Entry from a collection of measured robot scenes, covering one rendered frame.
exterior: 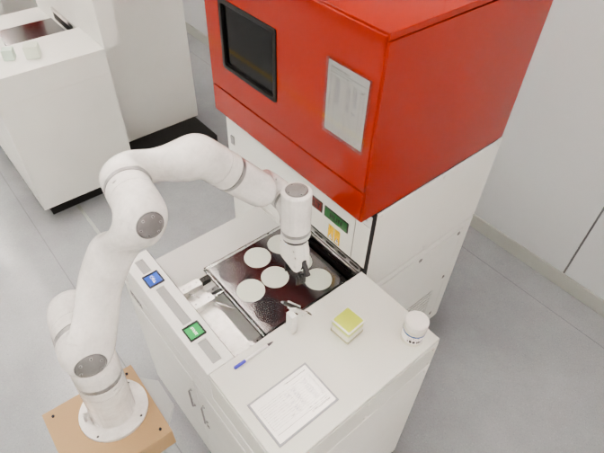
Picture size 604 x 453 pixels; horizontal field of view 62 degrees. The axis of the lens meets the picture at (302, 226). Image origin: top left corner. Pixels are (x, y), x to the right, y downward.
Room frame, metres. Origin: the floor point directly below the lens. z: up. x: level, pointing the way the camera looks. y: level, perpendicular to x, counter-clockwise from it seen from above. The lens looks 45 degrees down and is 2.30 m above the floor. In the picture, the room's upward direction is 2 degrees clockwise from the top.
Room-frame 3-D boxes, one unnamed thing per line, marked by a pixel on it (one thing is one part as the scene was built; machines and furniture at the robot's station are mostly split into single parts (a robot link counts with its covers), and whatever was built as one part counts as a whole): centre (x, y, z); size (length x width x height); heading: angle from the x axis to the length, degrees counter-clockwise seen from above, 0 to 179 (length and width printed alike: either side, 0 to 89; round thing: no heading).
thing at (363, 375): (0.78, -0.10, 0.89); 0.62 x 0.35 x 0.14; 132
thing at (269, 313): (1.14, 0.09, 0.90); 0.34 x 0.34 x 0.01; 42
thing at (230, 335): (0.95, 0.27, 0.87); 0.36 x 0.08 x 0.03; 42
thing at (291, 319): (0.88, 0.01, 1.03); 0.06 x 0.04 x 0.13; 132
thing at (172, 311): (0.95, 0.40, 0.89); 0.55 x 0.09 x 0.14; 42
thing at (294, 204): (0.99, 0.02, 1.38); 0.09 x 0.08 x 0.13; 33
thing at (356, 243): (1.43, 0.05, 1.02); 0.82 x 0.03 x 0.40; 42
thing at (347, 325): (0.87, -0.15, 1.00); 0.07 x 0.07 x 0.07; 45
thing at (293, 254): (0.97, 0.02, 1.23); 0.10 x 0.07 x 0.11; 32
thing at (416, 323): (0.86, -0.35, 1.01); 0.07 x 0.07 x 0.10
